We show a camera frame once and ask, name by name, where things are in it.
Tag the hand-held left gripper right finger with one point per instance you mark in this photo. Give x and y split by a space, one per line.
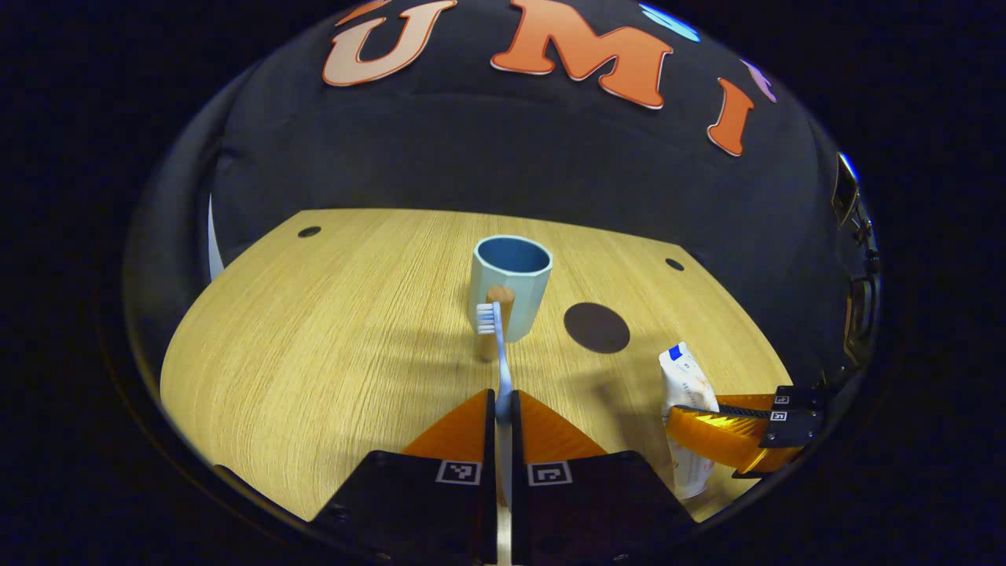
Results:
597 511

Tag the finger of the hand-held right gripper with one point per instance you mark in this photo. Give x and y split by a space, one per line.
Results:
723 440
798 398

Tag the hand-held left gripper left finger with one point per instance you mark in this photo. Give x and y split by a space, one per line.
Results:
409 511

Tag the white toothpaste tube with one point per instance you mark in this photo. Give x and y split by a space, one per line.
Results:
685 381

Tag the dark brown round coaster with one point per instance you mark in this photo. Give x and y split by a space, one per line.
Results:
596 328

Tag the light blue toothbrush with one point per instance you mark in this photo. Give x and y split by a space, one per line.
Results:
501 354

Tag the light blue cup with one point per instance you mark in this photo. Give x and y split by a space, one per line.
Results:
530 306

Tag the black backdrop cloth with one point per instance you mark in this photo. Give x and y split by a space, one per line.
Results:
511 149

